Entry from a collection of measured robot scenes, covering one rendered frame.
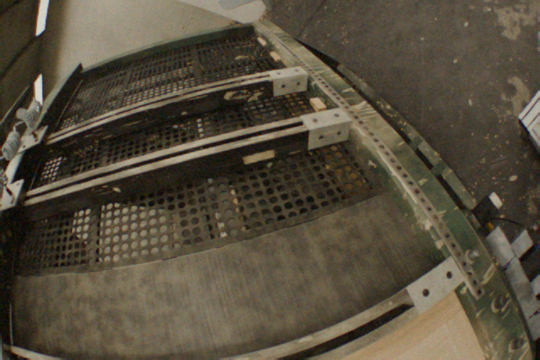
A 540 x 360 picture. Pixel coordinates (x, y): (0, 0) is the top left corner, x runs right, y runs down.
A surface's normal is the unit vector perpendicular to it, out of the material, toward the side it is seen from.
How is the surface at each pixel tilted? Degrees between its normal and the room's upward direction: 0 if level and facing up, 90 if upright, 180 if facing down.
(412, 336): 58
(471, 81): 0
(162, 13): 90
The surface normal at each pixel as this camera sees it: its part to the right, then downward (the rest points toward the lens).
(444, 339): -0.04, -0.69
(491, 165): -0.82, -0.16
